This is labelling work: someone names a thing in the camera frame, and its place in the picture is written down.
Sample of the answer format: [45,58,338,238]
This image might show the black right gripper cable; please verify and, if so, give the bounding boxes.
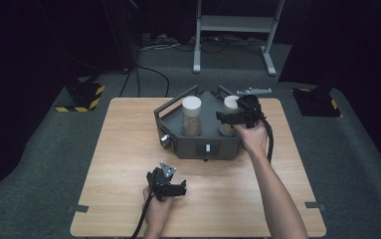
[260,117,276,164]

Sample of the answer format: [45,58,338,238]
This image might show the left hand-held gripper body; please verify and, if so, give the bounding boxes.
[151,160,178,202]

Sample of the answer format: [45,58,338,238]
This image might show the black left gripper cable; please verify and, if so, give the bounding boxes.
[130,192,155,239]

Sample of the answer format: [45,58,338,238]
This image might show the person's right hand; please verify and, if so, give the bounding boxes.
[233,119,271,157]

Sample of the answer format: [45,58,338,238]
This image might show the white metal stand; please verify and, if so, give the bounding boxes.
[192,0,286,77]

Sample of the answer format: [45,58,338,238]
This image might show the dark grey corner rack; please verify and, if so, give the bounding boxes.
[153,84,266,162]

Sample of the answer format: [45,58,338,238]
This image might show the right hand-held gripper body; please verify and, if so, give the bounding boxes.
[236,87,273,129]

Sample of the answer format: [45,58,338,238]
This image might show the black floor cable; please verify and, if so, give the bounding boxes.
[117,65,171,99]

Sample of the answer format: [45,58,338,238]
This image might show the person's left hand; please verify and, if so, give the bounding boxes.
[142,185,175,231]

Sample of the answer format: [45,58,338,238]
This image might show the bundle of floor cables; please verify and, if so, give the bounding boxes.
[139,32,266,55]

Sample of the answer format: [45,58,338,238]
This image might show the yellow-black striped stand base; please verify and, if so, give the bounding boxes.
[55,77,106,114]
[291,85,342,118]

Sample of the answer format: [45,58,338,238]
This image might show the clear jar with white lid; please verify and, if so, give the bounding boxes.
[181,95,203,137]
[218,95,243,137]

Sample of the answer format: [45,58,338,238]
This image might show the grey tape piece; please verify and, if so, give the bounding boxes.
[304,201,327,211]
[68,204,90,214]

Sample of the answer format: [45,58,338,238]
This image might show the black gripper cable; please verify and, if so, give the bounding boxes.
[260,117,276,164]
[130,192,155,239]

